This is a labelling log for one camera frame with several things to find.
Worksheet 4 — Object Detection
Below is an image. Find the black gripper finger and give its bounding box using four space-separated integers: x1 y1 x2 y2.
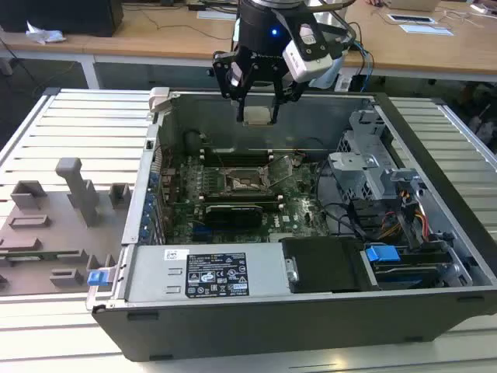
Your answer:
211 49 256 123
271 75 308 126

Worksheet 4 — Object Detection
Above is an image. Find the silver square CPU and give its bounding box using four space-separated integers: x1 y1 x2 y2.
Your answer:
243 105 273 127

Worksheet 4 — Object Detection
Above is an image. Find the metal socket cover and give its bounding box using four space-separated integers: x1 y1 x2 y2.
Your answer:
262 154 297 188

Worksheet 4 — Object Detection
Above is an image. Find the black RAM slot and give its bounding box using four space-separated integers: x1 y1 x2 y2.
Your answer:
200 200 283 206
200 192 283 197
201 160 273 166
201 155 273 162
201 147 273 153
200 196 283 201
201 152 273 158

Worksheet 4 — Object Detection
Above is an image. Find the CPU socket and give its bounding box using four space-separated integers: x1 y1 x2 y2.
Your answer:
217 166 275 195

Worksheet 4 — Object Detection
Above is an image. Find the white paper sheet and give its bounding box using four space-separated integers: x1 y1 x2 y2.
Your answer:
399 23 456 37
196 10 238 21

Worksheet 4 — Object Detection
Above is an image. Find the wooden desk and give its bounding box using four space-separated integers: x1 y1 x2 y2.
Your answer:
0 0 242 91
341 0 497 95

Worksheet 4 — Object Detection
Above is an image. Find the silver metal drive cage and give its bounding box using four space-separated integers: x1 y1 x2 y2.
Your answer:
325 110 428 207

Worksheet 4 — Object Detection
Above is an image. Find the green motherboard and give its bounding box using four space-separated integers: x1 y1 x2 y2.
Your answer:
161 152 335 245

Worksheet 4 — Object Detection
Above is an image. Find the black graphics card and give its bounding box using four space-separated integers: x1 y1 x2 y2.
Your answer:
203 204 267 235

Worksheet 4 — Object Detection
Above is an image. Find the white device black screen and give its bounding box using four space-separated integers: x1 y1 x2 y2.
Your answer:
387 13 439 25

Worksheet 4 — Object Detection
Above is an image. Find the black equipment box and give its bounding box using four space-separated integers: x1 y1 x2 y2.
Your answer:
0 0 125 38

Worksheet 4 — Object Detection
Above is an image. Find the black plastic drive shroud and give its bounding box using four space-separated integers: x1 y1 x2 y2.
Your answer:
279 236 368 295

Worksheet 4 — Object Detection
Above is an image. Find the white crumpled paper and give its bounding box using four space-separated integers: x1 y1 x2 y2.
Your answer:
25 20 68 45

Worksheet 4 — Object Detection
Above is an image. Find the blue disk carrier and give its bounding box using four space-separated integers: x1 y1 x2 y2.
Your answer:
364 243 454 291

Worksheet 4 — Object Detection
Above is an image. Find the silver power supply unit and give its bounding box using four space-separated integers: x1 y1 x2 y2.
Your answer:
123 243 291 305

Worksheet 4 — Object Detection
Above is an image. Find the dark grey PC case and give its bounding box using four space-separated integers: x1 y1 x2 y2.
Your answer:
85 87 497 362

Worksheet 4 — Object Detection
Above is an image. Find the blue case latch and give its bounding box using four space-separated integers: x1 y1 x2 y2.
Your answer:
88 269 108 289

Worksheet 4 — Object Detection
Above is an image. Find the grey parts rack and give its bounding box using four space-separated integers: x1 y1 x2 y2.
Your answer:
0 157 131 297

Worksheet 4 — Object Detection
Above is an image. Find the green RAM stick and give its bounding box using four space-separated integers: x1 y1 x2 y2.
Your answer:
0 250 81 260

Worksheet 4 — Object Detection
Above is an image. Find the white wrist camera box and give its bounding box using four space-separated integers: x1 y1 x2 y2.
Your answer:
282 37 335 84

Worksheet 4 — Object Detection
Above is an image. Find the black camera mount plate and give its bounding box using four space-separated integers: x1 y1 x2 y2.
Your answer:
296 22 325 56

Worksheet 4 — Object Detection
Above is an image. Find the grey case latch handle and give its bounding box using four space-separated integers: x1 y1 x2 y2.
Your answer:
148 87 172 114

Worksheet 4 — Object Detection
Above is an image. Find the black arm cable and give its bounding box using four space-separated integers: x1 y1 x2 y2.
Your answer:
302 0 360 54

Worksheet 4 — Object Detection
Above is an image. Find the blue cable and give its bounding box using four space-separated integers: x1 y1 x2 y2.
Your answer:
349 37 376 89

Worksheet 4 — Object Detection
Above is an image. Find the black internal cable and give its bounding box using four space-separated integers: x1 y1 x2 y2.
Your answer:
315 159 372 239

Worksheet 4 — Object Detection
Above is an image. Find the yellow red wire bundle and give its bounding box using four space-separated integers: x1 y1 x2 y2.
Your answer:
378 188 432 244

